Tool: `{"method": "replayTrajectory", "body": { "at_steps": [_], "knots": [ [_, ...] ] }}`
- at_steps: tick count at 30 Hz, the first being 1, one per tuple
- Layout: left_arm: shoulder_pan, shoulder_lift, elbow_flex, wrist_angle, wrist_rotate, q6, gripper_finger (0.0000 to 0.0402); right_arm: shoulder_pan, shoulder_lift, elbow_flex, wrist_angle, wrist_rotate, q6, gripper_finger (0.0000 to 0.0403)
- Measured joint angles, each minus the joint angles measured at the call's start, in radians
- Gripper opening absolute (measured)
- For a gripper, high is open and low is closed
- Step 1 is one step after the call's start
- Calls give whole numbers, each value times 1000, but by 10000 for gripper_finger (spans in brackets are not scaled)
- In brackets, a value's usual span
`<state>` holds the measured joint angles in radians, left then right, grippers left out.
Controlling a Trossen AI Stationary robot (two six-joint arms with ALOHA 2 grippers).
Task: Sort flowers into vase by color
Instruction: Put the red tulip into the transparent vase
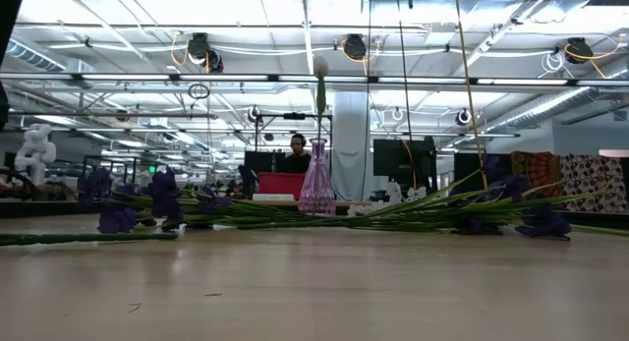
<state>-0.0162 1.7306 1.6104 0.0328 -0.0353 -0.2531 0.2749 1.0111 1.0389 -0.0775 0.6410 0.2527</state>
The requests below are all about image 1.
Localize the white artificial tulip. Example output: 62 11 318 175
312 54 330 145

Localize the white blossom grass spray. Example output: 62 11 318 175
346 181 429 219
0 231 179 248

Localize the purple artificial flower spray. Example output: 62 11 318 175
235 153 608 242
78 166 355 234

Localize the pink ribbed glass vase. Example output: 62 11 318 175
297 138 338 218

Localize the person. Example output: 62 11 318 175
282 133 314 175

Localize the white building column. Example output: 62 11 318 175
331 89 372 202

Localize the red box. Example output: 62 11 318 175
257 171 307 200

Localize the black monitor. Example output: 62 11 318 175
244 150 286 174
372 137 437 191

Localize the long ceiling light bar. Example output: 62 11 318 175
0 71 629 86

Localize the black partition panel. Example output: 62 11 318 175
452 152 512 195

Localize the orange patterned cloth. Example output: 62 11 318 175
510 150 561 199

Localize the white red patterned cloth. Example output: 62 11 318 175
559 153 629 213

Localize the black camera stand frame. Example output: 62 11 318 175
254 111 334 158

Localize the black ceiling cable reel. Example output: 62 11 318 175
188 31 225 75
564 36 595 66
342 33 369 62

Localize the yellow hanging cable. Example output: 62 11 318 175
454 0 490 193

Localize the silver ventilation duct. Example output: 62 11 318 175
486 60 629 131

